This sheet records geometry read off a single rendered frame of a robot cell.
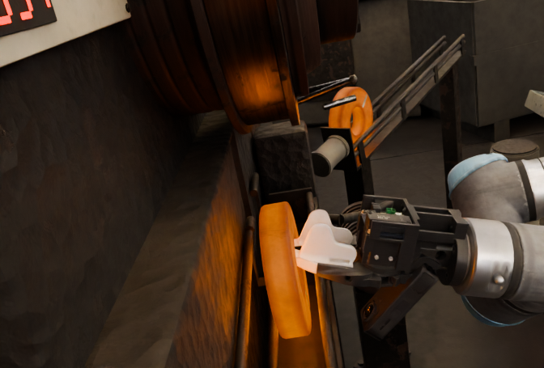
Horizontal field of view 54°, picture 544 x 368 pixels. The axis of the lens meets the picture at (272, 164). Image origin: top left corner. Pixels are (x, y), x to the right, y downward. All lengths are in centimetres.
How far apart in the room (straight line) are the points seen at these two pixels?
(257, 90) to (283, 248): 17
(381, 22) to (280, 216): 283
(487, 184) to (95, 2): 58
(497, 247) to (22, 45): 51
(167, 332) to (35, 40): 20
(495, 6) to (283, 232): 238
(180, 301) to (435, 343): 132
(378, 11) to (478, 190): 262
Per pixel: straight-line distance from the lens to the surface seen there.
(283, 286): 57
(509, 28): 292
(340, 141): 118
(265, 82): 55
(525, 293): 67
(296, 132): 95
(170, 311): 39
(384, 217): 60
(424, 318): 175
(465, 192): 82
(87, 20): 41
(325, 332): 61
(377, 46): 339
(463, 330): 171
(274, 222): 59
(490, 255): 64
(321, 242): 61
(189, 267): 44
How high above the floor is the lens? 108
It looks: 21 degrees down
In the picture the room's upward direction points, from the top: 11 degrees counter-clockwise
